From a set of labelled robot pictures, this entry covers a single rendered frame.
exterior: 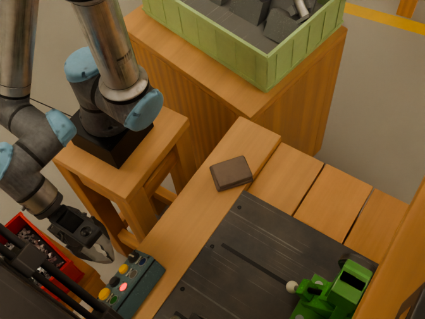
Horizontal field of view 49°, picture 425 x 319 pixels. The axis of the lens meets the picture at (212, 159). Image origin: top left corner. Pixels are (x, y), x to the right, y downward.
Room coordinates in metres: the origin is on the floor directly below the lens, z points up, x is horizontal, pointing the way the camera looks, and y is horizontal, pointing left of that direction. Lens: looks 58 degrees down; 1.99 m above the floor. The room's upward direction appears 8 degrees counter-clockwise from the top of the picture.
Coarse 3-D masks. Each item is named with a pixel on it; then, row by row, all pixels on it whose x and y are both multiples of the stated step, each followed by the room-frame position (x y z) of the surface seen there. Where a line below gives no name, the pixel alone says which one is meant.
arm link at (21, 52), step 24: (0, 0) 0.76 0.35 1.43; (24, 0) 0.75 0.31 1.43; (0, 24) 0.74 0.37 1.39; (24, 24) 0.74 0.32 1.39; (0, 48) 0.72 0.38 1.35; (24, 48) 0.72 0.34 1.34; (0, 72) 0.70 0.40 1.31; (24, 72) 0.70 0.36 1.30; (0, 96) 0.68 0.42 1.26; (24, 96) 0.68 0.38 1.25; (0, 120) 0.65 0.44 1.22
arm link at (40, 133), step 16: (32, 112) 0.64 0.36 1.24; (48, 112) 0.64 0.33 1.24; (16, 128) 0.61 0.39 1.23; (32, 128) 0.60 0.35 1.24; (48, 128) 0.59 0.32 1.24; (64, 128) 0.60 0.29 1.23; (16, 144) 0.57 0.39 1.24; (32, 144) 0.56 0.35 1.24; (48, 144) 0.56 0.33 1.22; (64, 144) 0.58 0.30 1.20; (48, 160) 0.55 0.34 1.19
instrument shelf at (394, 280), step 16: (416, 192) 0.21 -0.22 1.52; (416, 208) 0.18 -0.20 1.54; (400, 224) 0.18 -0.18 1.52; (416, 224) 0.17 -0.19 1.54; (400, 240) 0.15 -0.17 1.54; (416, 240) 0.15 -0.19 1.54; (384, 256) 0.14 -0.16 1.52; (400, 256) 0.14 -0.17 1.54; (416, 256) 0.13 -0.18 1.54; (384, 272) 0.12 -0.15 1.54; (400, 272) 0.12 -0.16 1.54; (416, 272) 0.12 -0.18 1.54; (368, 288) 0.11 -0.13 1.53; (384, 288) 0.11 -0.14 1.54; (400, 288) 0.11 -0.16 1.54; (416, 288) 0.10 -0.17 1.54; (368, 304) 0.10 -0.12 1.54; (384, 304) 0.09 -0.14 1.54; (400, 304) 0.09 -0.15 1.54
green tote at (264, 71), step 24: (144, 0) 1.42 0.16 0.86; (168, 0) 1.29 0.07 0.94; (336, 0) 1.17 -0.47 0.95; (168, 24) 1.32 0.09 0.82; (192, 24) 1.22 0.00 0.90; (216, 24) 1.13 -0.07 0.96; (312, 24) 1.10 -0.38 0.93; (336, 24) 1.19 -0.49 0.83; (216, 48) 1.13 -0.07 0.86; (240, 48) 1.04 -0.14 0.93; (288, 48) 1.02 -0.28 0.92; (312, 48) 1.11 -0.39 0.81; (240, 72) 1.05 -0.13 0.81; (264, 72) 0.97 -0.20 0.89; (288, 72) 1.03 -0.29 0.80
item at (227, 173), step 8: (232, 160) 0.64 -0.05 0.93; (240, 160) 0.64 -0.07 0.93; (216, 168) 0.62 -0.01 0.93; (224, 168) 0.62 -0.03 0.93; (232, 168) 0.62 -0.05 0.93; (240, 168) 0.61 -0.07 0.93; (248, 168) 0.61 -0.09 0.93; (216, 176) 0.60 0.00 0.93; (224, 176) 0.60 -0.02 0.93; (232, 176) 0.60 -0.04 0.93; (240, 176) 0.59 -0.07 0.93; (248, 176) 0.59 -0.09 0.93; (216, 184) 0.59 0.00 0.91; (224, 184) 0.58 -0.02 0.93; (232, 184) 0.58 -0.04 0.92; (240, 184) 0.58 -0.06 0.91
